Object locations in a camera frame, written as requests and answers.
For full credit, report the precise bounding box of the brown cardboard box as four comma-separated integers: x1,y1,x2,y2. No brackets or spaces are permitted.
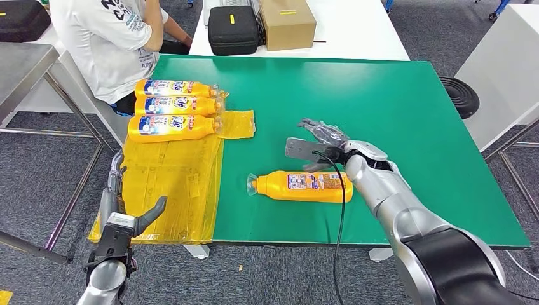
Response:
258,0,317,51

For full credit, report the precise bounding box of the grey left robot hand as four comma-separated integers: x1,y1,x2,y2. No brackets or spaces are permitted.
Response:
99,151,168,236

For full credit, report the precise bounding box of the steel table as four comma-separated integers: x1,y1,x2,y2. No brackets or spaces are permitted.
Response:
0,42,116,265

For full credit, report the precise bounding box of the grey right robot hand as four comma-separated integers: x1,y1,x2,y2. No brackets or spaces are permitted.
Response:
297,118,351,173

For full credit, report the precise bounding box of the white floor cable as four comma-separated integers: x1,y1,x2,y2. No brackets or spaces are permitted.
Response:
505,250,539,282

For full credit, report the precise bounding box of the black floor cable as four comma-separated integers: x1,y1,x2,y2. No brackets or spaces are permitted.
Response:
505,288,539,301

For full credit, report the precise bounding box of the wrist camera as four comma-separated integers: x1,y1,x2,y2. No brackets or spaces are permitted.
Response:
284,137,344,164
86,212,137,270

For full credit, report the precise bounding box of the white table foot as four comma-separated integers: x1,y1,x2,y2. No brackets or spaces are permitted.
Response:
369,248,395,262
183,244,210,260

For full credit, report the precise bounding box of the white table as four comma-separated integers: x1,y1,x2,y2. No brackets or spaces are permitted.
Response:
454,3,539,153

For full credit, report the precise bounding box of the person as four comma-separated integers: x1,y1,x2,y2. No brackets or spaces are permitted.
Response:
48,0,194,116

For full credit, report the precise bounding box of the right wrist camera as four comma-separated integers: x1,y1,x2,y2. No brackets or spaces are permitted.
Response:
284,137,344,164

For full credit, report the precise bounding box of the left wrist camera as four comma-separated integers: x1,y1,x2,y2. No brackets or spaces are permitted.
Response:
86,212,137,270

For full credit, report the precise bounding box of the black ribbed round stool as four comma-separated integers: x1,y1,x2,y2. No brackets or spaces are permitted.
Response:
439,76,481,120

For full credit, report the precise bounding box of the orange detergent bottle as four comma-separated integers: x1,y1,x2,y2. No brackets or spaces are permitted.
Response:
127,113,223,144
247,170,353,204
134,79,220,98
134,95,224,116

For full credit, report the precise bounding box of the steel leg frame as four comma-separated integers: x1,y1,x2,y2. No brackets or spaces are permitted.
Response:
483,117,539,224

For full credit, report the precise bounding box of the blue wheeled cart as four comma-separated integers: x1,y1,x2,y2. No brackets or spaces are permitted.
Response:
474,0,525,21

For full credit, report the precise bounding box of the black zip case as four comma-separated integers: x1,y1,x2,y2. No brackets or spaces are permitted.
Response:
208,5,260,57
0,0,52,43

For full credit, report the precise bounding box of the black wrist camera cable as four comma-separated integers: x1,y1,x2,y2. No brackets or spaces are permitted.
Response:
312,151,347,305

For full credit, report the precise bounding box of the yellow taped plastic sheet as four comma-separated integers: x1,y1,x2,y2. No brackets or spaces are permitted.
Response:
87,90,256,245

